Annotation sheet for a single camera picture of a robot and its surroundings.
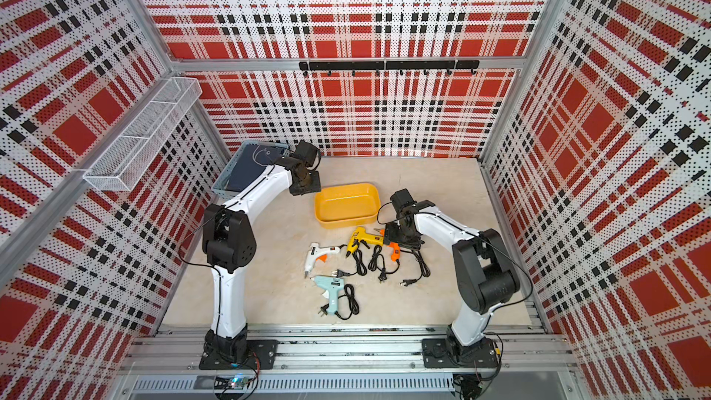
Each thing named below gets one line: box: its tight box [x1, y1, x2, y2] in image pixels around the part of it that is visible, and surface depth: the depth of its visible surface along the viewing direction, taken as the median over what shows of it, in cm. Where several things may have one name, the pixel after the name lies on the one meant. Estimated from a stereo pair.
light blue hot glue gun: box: [309, 275, 345, 315], surface depth 85 cm
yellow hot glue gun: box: [345, 226, 385, 259], surface depth 96 cm
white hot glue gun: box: [303, 242, 347, 279], surface depth 93 cm
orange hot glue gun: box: [373, 228, 401, 263], surface depth 93 cm
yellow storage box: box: [314, 182, 382, 230], surface depth 107 cm
